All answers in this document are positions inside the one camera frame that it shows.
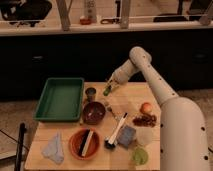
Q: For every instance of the dark red bowl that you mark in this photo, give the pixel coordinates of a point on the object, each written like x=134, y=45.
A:
x=93, y=113

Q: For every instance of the black and white brush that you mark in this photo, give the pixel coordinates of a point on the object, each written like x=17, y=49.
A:
x=110, y=141

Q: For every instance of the red grapes bunch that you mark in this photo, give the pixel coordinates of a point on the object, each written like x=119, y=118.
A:
x=145, y=120

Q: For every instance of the black pole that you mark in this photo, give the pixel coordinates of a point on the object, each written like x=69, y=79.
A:
x=19, y=149

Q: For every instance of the clear plastic lid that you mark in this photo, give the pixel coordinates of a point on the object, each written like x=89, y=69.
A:
x=145, y=136

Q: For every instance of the black office chair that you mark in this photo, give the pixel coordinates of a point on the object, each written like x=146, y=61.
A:
x=30, y=12

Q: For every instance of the green pepper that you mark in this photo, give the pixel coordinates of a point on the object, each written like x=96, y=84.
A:
x=107, y=90

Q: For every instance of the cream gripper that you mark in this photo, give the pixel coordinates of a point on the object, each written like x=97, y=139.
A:
x=112, y=83

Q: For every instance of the metal fork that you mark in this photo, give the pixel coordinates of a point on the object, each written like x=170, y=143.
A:
x=109, y=109

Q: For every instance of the small metal cup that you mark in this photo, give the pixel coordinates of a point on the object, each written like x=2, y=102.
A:
x=90, y=94

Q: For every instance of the orange plate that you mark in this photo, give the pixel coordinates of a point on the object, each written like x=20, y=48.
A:
x=75, y=142

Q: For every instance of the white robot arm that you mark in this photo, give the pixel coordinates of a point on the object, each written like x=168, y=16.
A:
x=183, y=137

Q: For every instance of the blue sponge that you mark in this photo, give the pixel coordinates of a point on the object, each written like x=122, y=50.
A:
x=126, y=136

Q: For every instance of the red object on shelf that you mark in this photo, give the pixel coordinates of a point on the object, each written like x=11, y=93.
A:
x=84, y=21

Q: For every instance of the green plastic tray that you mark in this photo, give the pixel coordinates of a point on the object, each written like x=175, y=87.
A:
x=60, y=100

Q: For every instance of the light blue cloth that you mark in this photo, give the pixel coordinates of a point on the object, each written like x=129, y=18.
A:
x=53, y=150

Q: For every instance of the black and cream block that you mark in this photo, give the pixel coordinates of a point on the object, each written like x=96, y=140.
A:
x=85, y=143

